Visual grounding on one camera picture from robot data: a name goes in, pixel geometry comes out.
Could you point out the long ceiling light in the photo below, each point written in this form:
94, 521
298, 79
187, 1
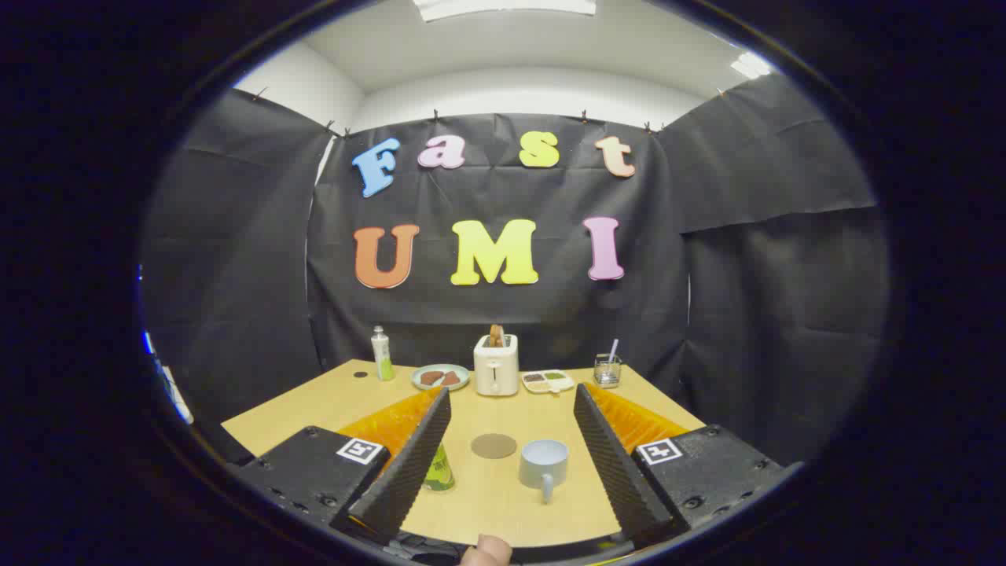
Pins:
503, 7

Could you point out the brown toast piece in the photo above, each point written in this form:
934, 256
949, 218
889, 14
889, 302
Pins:
451, 378
431, 378

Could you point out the white spoon in glass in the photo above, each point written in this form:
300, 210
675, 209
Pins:
613, 348

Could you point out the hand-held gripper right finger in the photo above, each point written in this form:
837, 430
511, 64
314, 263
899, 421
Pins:
621, 472

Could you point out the light blue cup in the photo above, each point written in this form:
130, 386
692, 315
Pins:
542, 464

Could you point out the white green drink bottle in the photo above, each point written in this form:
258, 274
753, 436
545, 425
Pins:
383, 358

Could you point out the black backdrop cloth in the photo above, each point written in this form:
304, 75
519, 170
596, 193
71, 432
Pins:
487, 196

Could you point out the wooden table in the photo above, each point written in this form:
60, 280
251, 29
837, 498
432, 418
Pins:
503, 503

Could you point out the toast slice in toaster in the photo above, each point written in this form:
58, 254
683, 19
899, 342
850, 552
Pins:
497, 336

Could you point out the clear patterned glass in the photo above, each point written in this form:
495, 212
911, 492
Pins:
607, 373

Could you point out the white toaster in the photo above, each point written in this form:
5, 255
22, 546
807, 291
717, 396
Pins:
496, 369

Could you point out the white divided snack tray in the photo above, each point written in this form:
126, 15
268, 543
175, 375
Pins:
548, 381

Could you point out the round brown coaster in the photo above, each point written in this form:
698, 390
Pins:
493, 446

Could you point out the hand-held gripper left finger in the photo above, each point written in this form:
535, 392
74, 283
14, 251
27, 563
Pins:
409, 479

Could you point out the clear green label juice bottle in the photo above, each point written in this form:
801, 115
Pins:
441, 475

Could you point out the small ceiling light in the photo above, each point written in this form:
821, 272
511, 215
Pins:
750, 65

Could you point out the pale green plate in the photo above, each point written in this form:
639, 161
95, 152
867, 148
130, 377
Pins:
440, 387

